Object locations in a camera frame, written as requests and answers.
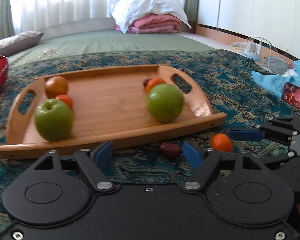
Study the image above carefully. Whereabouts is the large green apple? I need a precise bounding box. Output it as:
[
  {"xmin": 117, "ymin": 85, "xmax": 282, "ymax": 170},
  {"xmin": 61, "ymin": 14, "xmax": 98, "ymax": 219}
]
[{"xmin": 34, "ymin": 99, "xmax": 74, "ymax": 141}]

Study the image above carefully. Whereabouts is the small tangerine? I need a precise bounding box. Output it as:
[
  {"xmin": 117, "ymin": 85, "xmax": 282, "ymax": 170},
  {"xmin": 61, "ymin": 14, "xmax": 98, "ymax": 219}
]
[{"xmin": 55, "ymin": 94, "xmax": 74, "ymax": 109}]

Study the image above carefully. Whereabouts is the small green apple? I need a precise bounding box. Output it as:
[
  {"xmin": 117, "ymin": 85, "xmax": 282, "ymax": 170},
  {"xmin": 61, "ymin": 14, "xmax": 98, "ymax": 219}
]
[{"xmin": 146, "ymin": 83, "xmax": 185, "ymax": 123}]

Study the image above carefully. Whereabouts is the large brownish orange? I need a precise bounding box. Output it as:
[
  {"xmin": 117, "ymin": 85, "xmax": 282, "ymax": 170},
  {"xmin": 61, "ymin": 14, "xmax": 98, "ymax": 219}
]
[{"xmin": 45, "ymin": 76, "xmax": 69, "ymax": 99}]

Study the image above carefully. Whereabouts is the dark red jujube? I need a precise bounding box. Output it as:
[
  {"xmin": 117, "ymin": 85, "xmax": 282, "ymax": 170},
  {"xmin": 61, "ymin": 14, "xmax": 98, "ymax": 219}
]
[{"xmin": 143, "ymin": 78, "xmax": 151, "ymax": 88}]

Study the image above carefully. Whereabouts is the light blue cloth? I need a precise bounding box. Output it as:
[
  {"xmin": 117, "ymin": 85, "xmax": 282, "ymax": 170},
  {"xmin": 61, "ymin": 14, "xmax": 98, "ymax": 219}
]
[{"xmin": 251, "ymin": 60, "xmax": 300, "ymax": 98}]

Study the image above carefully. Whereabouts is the wooden serving tray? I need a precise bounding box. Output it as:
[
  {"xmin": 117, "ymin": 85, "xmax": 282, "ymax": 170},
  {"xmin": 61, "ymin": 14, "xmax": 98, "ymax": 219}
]
[{"xmin": 0, "ymin": 64, "xmax": 226, "ymax": 159}]

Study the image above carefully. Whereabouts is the teal paisley patterned cloth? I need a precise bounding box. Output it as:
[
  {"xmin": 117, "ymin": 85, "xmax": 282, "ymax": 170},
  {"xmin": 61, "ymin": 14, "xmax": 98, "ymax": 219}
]
[{"xmin": 0, "ymin": 49, "xmax": 300, "ymax": 233}]

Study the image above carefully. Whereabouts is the red smartphone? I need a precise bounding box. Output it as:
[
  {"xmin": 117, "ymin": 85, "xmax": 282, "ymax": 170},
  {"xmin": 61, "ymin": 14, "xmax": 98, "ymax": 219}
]
[{"xmin": 282, "ymin": 82, "xmax": 300, "ymax": 109}]

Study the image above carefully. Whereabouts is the grey pouch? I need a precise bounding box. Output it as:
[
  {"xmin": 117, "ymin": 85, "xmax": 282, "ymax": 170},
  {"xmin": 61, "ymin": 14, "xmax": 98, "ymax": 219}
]
[{"xmin": 264, "ymin": 55, "xmax": 290, "ymax": 75}]

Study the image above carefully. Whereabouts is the white charger plug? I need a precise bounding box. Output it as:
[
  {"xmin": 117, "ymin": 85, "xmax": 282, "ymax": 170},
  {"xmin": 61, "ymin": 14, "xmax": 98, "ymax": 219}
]
[{"xmin": 243, "ymin": 38, "xmax": 262, "ymax": 57}]

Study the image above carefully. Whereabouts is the green quilted mattress cover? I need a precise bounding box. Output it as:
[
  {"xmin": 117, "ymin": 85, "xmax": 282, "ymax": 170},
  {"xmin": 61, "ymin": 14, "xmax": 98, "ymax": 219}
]
[{"xmin": 8, "ymin": 30, "xmax": 213, "ymax": 68}]

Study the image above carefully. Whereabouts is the right green curtain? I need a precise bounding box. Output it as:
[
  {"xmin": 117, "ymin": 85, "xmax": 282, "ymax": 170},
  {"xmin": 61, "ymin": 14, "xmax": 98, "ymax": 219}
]
[{"xmin": 184, "ymin": 0, "xmax": 199, "ymax": 24}]

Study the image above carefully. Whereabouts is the green curtain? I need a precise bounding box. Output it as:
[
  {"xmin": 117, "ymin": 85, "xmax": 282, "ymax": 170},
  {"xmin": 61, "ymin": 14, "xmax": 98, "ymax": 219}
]
[
  {"xmin": 0, "ymin": 0, "xmax": 15, "ymax": 40},
  {"xmin": 184, "ymin": 0, "xmax": 199, "ymax": 24}
]

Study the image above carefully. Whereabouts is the floral grey pillow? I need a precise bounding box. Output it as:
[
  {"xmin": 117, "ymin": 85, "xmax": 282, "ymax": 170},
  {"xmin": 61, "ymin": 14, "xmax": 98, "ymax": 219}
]
[{"xmin": 0, "ymin": 30, "xmax": 44, "ymax": 57}]

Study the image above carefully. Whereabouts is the pink folded blanket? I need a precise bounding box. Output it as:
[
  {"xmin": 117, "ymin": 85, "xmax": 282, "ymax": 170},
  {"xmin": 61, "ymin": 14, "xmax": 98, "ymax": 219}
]
[{"xmin": 127, "ymin": 14, "xmax": 181, "ymax": 34}]

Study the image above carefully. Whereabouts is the white pillow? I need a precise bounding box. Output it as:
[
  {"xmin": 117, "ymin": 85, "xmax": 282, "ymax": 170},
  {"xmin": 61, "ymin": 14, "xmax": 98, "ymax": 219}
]
[{"xmin": 111, "ymin": 0, "xmax": 190, "ymax": 34}]

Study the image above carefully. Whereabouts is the left green curtain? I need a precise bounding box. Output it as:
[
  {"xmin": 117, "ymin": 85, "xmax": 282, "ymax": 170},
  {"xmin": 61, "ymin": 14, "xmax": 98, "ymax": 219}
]
[{"xmin": 0, "ymin": 0, "xmax": 15, "ymax": 40}]

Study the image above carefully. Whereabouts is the white coiled cable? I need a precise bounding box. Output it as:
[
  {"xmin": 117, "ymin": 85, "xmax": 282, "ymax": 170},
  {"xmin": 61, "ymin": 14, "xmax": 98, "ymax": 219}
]
[{"xmin": 25, "ymin": 48, "xmax": 60, "ymax": 65}]

